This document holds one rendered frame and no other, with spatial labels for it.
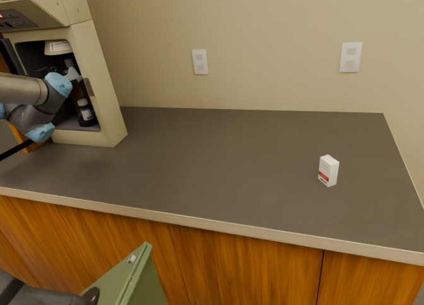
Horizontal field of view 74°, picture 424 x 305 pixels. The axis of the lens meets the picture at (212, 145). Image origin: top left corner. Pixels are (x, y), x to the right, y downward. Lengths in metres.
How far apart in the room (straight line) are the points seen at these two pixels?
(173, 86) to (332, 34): 0.75
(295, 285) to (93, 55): 1.02
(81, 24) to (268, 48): 0.72
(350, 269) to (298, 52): 0.82
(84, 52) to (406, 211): 1.08
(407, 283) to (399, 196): 0.21
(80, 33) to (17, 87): 0.34
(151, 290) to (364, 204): 0.60
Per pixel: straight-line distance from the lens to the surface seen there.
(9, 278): 0.46
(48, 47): 1.22
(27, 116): 1.00
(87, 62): 1.12
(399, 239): 0.80
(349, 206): 0.84
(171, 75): 1.44
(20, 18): 1.13
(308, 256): 0.85
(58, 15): 1.07
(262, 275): 0.96
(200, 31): 1.33
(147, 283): 0.41
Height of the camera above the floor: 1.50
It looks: 31 degrees down
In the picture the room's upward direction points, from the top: 8 degrees counter-clockwise
